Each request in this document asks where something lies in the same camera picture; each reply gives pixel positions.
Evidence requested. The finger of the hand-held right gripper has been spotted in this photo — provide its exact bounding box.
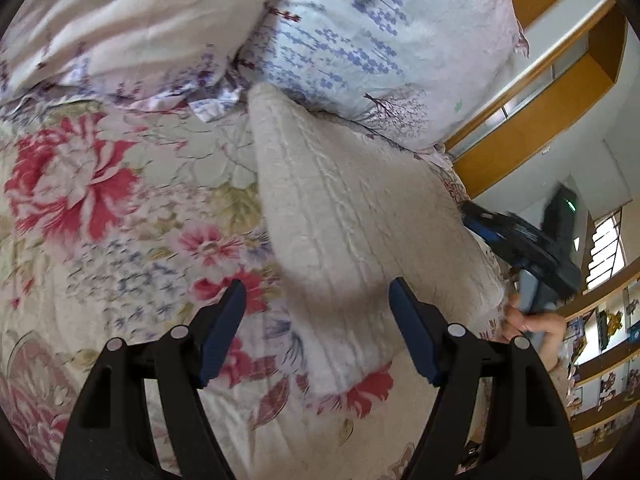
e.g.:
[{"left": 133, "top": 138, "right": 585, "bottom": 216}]
[
  {"left": 465, "top": 220, "right": 518, "bottom": 262},
  {"left": 460, "top": 200, "right": 516, "bottom": 227}
]

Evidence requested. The pink pillow with purple flowers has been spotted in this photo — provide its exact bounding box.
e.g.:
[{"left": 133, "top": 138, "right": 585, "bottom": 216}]
[{"left": 0, "top": 0, "right": 297, "bottom": 112}]

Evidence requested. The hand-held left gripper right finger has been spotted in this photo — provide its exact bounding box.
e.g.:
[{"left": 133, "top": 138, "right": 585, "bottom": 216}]
[{"left": 388, "top": 276, "right": 584, "bottom": 480}]

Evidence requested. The collection of toy figures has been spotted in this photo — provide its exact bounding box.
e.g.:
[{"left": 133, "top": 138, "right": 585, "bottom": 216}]
[{"left": 565, "top": 297, "right": 640, "bottom": 448}]

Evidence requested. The white pillow with blue flowers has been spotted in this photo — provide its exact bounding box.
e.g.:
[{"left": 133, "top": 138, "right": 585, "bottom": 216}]
[{"left": 234, "top": 0, "right": 532, "bottom": 155}]

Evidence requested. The wooden wardrobe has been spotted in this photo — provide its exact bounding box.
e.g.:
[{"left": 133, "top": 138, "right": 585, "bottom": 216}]
[{"left": 444, "top": 0, "right": 632, "bottom": 202}]

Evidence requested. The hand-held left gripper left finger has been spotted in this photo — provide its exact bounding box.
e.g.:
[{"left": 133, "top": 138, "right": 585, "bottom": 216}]
[{"left": 54, "top": 279, "right": 248, "bottom": 480}]

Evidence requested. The person's right forearm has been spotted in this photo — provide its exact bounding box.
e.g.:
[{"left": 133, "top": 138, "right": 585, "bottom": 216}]
[{"left": 525, "top": 311, "right": 570, "bottom": 373}]

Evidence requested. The cream cable-knit sweater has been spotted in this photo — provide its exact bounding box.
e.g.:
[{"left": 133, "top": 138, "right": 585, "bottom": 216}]
[{"left": 247, "top": 82, "right": 507, "bottom": 397}]

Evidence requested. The person's right hand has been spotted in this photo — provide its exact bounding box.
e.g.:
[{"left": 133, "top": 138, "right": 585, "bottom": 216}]
[{"left": 501, "top": 292, "right": 540, "bottom": 347}]

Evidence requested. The window with slanted panes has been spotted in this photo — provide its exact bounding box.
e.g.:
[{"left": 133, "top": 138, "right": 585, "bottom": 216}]
[{"left": 581, "top": 209, "right": 627, "bottom": 292}]

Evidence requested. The wooden wall shelf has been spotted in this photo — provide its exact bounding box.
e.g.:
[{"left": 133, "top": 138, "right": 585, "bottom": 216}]
[{"left": 554, "top": 260, "right": 640, "bottom": 467}]

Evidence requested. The floral bed sheet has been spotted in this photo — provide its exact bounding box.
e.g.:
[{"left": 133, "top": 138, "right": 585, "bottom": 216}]
[{"left": 0, "top": 94, "right": 571, "bottom": 480}]

